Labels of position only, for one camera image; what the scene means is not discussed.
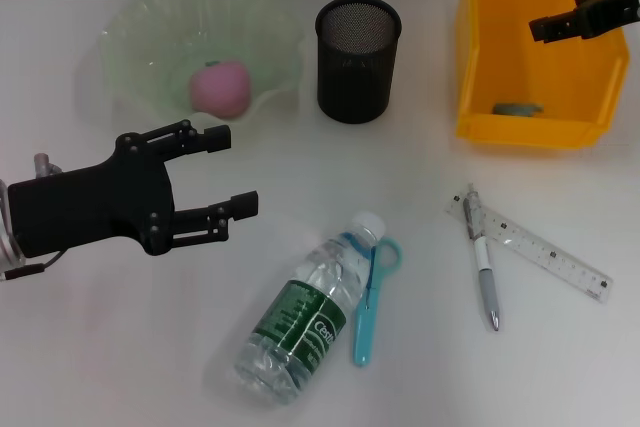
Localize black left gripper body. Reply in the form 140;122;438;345
6;132;177;256

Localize pink plush peach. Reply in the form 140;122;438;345
188;58;252;120

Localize clear green-label water bottle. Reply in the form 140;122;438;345
233;210;388;406

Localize black mesh pen holder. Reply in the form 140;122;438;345
314;0;404;125

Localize light blue scissors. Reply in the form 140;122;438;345
352;237;404;368

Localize transparent plastic ruler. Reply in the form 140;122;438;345
445;191;614;305

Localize grey white ballpoint pen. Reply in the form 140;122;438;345
461;183;504;334

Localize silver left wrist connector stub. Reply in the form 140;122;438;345
31;152;62;179

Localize yellow plastic bin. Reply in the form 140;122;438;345
454;0;631;151

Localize translucent green ruffled bowl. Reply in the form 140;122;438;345
97;0;306;134

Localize left wrist cable with plug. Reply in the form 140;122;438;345
0;250;67;283

